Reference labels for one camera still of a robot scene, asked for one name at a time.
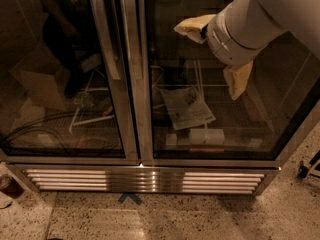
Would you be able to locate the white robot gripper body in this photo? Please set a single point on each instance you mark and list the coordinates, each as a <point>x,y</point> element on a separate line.
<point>220,41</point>

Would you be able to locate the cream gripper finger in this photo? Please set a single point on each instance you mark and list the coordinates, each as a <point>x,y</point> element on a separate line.
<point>194,28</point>
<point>237,79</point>

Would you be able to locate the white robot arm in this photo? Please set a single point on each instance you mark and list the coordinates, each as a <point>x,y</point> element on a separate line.
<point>238,33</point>

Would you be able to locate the paper manual inside fridge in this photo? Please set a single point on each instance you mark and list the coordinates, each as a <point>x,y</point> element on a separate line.
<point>186,108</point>

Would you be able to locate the small white block inside fridge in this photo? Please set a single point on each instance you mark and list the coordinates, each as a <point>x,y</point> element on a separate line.
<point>171,139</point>

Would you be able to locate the black caster wheel cart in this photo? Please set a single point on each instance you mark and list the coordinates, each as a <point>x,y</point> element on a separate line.
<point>313,169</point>

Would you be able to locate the stainless glass door refrigerator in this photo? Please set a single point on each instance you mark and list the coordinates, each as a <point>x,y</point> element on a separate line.
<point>67,125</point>

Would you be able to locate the blue tape floor marker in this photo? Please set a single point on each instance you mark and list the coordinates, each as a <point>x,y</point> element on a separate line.
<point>132,196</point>

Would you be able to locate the brown object at left edge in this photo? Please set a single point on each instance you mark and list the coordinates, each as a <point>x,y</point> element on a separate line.
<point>10,187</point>

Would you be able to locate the left fridge door handle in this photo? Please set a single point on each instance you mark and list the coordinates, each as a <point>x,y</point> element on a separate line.
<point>101,21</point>

